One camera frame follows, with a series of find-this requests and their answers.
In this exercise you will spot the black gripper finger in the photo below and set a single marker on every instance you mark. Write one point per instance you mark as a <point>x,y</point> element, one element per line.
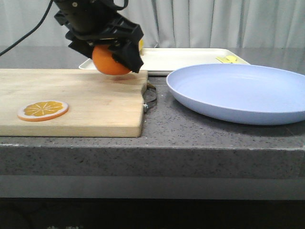
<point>82,46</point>
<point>127,53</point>

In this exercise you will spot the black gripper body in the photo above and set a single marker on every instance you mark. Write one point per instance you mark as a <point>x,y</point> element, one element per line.
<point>97,20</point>

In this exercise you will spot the orange fruit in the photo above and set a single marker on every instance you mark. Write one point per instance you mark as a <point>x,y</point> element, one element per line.
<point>104,62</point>

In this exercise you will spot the light blue plate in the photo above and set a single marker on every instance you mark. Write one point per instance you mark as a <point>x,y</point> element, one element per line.
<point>241,93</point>

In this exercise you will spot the cream white tray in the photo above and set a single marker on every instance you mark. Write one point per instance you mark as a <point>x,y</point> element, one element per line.
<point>162,61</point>

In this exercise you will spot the yellow lemon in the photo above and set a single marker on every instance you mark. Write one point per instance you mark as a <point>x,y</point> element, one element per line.
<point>141,43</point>

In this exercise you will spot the grey curtain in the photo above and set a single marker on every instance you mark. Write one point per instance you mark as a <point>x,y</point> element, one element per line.
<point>173,23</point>

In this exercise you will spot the wooden cutting board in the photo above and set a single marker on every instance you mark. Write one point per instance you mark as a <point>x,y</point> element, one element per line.
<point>99,105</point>

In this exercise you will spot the orange slice toy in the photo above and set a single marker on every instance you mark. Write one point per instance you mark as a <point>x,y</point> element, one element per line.
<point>42,111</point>

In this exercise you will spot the metal cutting board handle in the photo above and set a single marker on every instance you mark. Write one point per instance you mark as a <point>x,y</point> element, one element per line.
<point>150,97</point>

